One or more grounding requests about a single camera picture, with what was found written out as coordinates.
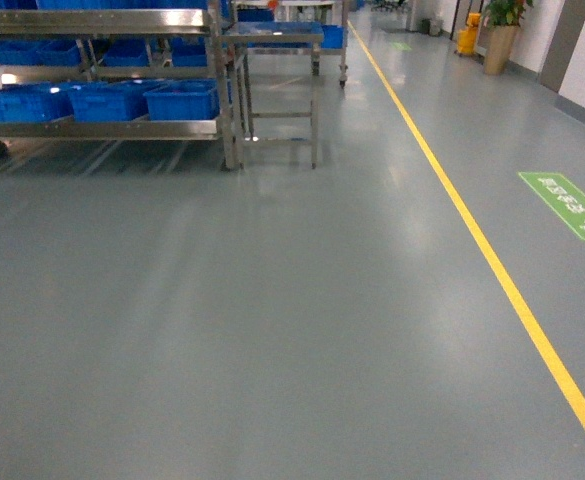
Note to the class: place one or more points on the yellow mop bucket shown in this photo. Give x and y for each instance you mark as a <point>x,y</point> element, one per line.
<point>467,36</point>

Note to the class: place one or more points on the green floor sign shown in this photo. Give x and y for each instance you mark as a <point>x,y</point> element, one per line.
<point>562,196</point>

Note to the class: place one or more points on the stainless steel flow rack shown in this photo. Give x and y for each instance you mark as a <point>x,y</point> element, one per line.
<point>71,43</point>

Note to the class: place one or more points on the small steel step table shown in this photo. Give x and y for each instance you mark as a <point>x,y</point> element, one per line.
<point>274,109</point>

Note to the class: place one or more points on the green potted plant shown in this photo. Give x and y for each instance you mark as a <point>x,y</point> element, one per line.
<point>499,13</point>

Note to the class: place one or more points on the blue plastic bin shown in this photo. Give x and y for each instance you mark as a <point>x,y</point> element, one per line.
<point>187,100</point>
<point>34,103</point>
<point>111,102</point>

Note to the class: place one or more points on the tan planter pot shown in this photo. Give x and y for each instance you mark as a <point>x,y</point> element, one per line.
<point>501,40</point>

